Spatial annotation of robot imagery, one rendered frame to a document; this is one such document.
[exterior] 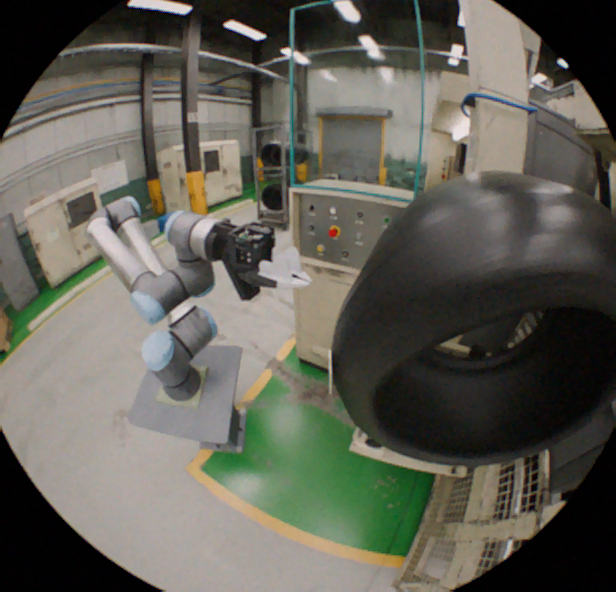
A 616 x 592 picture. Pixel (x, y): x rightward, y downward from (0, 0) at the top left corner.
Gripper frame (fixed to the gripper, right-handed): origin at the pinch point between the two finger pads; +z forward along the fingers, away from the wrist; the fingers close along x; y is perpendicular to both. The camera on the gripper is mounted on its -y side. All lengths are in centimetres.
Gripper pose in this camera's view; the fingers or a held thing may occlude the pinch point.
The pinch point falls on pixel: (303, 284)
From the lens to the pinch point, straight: 38.2
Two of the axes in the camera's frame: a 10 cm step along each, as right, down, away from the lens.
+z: 8.9, 3.5, -3.0
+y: 1.1, -7.9, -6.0
